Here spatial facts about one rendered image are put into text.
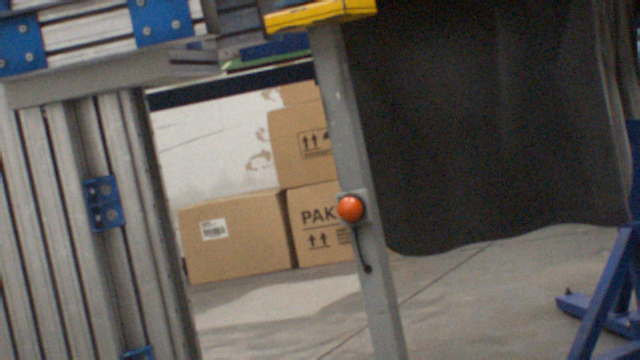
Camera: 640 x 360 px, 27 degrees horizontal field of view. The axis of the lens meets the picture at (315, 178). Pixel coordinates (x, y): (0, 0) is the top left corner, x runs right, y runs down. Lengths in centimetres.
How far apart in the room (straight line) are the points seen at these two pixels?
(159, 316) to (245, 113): 530
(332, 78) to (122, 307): 56
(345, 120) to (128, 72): 36
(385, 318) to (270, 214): 501
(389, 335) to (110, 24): 62
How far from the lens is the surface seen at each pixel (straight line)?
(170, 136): 772
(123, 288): 224
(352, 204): 193
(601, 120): 215
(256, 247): 704
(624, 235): 347
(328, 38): 196
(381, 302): 198
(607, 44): 228
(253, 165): 750
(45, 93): 213
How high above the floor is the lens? 81
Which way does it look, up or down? 3 degrees down
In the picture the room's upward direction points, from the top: 12 degrees counter-clockwise
